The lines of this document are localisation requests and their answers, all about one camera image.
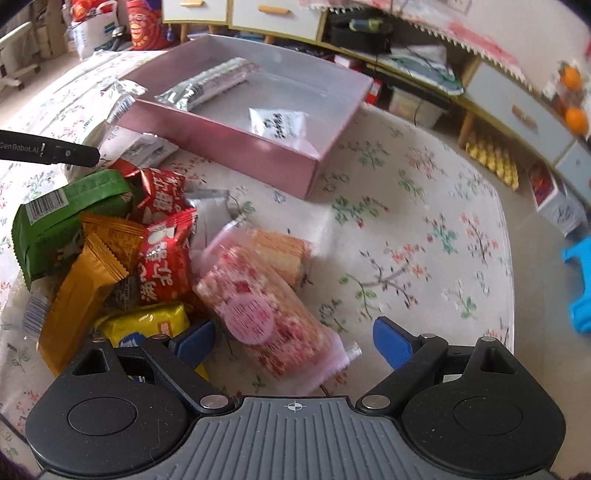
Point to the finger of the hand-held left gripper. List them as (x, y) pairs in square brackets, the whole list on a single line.
[(51, 151)]

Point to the clear barcode snack packet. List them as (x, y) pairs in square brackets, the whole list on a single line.
[(34, 309)]

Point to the pink patterned cloth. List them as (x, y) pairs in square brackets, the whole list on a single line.
[(438, 27)]

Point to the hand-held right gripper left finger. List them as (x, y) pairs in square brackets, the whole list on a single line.
[(196, 344)]

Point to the white and wood cabinet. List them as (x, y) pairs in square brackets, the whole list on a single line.
[(526, 115)]

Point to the clear storage box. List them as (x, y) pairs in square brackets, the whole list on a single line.
[(415, 108)]

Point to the white box with red print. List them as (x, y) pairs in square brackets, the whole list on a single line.
[(556, 203)]

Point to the peach wafer snack packet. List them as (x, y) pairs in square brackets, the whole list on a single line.
[(281, 254)]

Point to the pink floral snack packet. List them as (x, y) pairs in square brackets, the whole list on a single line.
[(258, 314)]

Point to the long orange snack packet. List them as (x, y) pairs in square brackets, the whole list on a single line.
[(74, 300)]

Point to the silver cookie sleeve packet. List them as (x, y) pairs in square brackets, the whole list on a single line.
[(203, 85)]

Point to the orange fruit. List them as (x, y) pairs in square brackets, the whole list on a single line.
[(577, 120), (571, 77)]

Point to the pink cardboard box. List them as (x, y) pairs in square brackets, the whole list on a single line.
[(231, 138)]

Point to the red printed bag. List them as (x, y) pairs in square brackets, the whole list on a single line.
[(145, 25)]

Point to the yellow egg tray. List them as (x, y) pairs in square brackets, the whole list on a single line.
[(491, 159)]

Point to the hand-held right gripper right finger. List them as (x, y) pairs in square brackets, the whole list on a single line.
[(390, 344)]

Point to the red snack packet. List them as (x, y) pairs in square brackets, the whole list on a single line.
[(161, 189), (166, 263)]

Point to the yellow snack packet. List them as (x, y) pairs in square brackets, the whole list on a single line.
[(143, 321)]

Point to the black storage bin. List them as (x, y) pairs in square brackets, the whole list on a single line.
[(360, 39)]

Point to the white shopping bag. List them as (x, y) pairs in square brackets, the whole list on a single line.
[(92, 32)]

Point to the blue plastic stool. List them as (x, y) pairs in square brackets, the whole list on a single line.
[(579, 286)]

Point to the green snack packet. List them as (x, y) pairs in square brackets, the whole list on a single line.
[(60, 221)]

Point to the white barcode snack packet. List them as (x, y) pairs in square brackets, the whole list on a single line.
[(122, 99), (143, 147)]

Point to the small white snack packet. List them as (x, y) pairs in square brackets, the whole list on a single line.
[(277, 123)]

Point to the silver snack packet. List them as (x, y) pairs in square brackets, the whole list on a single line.
[(207, 217)]

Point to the short orange snack packet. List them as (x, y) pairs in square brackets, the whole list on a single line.
[(115, 240)]

